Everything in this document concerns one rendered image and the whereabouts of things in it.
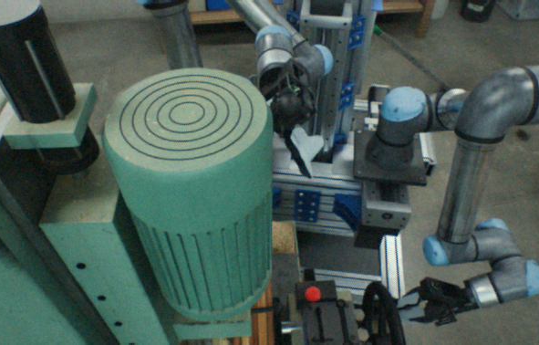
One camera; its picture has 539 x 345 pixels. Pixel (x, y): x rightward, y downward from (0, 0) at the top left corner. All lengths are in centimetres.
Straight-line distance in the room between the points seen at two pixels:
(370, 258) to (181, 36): 123
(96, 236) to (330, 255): 145
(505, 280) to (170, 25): 98
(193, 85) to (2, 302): 33
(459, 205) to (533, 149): 204
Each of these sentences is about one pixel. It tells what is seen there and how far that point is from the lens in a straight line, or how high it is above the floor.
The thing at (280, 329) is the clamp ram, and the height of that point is 100.
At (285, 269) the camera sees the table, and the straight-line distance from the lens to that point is 101.
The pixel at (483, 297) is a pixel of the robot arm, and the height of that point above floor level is 87.
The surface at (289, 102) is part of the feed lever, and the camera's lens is 60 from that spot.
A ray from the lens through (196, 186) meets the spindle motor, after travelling 39.
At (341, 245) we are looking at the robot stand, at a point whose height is 21.
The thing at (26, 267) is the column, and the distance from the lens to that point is 52.
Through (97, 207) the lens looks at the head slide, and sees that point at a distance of 49.
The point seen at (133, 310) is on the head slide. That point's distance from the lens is 66.
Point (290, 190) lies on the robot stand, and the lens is 146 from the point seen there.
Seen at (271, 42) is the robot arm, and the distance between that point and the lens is 85.
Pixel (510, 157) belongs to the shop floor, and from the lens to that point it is 289.
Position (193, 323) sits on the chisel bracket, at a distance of 78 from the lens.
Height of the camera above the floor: 178
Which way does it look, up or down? 47 degrees down
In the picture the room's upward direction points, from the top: straight up
